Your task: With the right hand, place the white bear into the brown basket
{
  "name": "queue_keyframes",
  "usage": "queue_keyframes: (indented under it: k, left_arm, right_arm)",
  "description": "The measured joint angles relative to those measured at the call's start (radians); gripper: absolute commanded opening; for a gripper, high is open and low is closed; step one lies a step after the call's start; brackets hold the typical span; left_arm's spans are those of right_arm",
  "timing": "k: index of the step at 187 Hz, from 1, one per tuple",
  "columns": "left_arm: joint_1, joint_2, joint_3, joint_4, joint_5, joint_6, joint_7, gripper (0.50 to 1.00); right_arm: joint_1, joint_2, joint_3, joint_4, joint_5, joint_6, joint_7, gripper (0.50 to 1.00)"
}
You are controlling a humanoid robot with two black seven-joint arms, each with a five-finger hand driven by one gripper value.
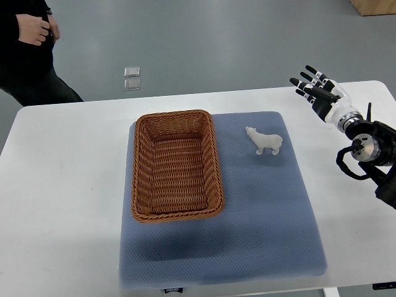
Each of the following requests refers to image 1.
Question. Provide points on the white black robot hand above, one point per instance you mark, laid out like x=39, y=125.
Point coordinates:
x=327, y=98

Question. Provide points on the wooden box corner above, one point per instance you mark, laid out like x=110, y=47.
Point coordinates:
x=374, y=7

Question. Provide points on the white bear figurine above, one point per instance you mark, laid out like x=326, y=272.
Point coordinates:
x=264, y=141

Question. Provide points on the black table control panel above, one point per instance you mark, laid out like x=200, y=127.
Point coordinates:
x=384, y=286

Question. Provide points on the person in black clothes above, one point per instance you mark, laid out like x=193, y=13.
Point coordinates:
x=27, y=71

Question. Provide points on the blue textured mat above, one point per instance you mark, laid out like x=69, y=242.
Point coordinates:
x=267, y=228

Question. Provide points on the upper silver floor plate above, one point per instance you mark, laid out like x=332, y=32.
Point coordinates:
x=132, y=71

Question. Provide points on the black mat label tag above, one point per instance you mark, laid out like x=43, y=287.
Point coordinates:
x=173, y=290

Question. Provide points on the brown wicker basket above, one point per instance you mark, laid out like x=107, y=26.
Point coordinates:
x=176, y=170

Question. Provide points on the person's bare hand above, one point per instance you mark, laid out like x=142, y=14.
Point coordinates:
x=34, y=30

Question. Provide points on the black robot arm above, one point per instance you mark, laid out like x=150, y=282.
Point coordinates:
x=373, y=147

